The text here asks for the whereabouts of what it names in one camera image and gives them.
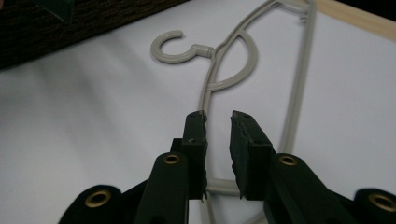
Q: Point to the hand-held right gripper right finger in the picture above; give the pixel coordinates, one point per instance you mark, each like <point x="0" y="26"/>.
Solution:
<point x="252" y="161"/>

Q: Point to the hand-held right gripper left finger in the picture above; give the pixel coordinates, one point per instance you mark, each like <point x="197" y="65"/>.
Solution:
<point x="194" y="155"/>

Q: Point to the brown woven basket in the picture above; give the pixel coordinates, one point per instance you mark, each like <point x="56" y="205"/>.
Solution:
<point x="109" y="18"/>

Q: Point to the grey plastic clothes hanger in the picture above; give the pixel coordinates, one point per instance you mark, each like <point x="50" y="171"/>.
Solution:
<point x="199" y="49"/>

